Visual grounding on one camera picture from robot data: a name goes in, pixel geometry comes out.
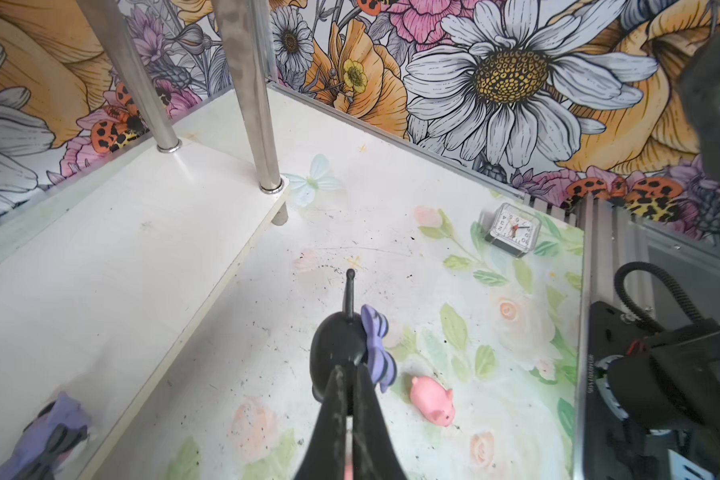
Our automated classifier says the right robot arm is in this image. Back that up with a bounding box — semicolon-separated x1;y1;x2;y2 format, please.
605;32;720;479

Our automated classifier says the black purple kuromi toy back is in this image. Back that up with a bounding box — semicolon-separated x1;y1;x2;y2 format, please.
310;269;398;402

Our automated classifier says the black purple kuromi toy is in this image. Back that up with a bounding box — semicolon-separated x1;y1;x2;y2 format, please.
0;391;92;480
310;269;398;402

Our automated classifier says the small white clock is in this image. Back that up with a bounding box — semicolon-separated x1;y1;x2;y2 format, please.
486;203;541;257

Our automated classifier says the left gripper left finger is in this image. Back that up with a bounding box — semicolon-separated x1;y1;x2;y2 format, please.
294;366;348;480

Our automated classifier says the aluminium front rail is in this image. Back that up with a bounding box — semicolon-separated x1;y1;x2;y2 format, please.
572;197;666;479

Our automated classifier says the pink pig toy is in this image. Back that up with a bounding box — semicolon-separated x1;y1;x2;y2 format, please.
410;376;455;427

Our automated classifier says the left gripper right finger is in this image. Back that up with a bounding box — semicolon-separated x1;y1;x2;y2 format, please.
352;364;407;480

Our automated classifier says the black corrugated cable right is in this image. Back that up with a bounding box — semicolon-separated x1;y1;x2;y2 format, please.
613;261;706;334

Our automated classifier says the black purple kuromi toy front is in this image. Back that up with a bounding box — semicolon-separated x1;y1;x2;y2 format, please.
0;391;92;480

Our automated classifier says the white two-tier shelf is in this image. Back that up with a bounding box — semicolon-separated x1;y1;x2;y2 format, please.
0;1;288;479

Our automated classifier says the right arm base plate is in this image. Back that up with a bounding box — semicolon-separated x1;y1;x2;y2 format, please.
575;299;720;480

